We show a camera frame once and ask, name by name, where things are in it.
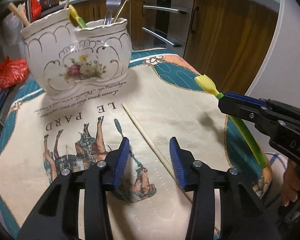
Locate light wooden chopstick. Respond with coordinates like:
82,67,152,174
122,103,177,181

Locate yellow green plastic spoon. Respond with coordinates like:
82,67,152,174
194,75,268,169

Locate silver steel fork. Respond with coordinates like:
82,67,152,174
103,0,122,25

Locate person's right hand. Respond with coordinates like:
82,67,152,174
281,159,300,207

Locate wooden base cabinets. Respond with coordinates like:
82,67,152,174
39,0,280,95

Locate printed horse table mat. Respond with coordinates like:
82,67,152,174
0,49,271,239

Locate white ceramic double utensil holder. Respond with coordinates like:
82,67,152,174
21,9,132,100

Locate built-in steel oven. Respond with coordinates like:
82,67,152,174
141,0,194,57

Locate red plastic bag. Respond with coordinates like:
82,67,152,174
0,56,30,89

